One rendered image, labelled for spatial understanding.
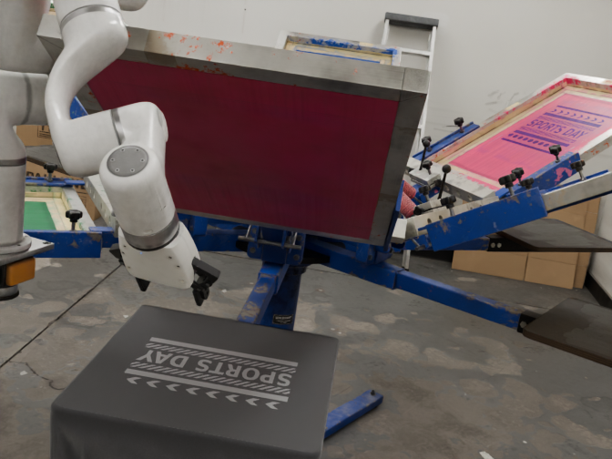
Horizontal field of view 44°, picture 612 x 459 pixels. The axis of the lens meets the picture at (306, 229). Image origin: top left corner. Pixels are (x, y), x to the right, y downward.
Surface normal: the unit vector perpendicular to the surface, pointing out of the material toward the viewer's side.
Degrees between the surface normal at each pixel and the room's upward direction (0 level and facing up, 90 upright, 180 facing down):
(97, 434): 94
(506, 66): 90
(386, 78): 58
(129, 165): 40
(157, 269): 130
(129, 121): 53
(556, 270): 72
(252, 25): 90
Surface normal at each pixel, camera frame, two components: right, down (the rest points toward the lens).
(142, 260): -0.31, 0.78
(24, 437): 0.14, -0.96
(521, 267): -0.07, 0.00
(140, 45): -0.02, -0.30
